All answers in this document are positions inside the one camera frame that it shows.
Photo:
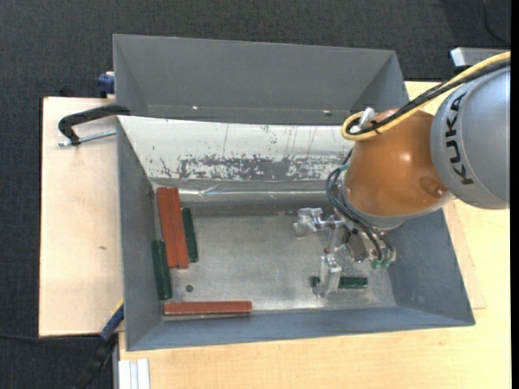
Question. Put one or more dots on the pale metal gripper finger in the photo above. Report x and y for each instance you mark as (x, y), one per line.
(330, 274)
(308, 217)

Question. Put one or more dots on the dark green flat block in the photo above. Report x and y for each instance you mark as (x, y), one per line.
(190, 235)
(353, 282)
(161, 270)

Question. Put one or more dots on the grey metal bin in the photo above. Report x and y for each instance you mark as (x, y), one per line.
(251, 253)

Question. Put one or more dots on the red-brown flat block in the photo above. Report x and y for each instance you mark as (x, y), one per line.
(207, 308)
(166, 229)
(180, 233)

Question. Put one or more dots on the pale wood board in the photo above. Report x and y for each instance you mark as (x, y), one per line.
(81, 217)

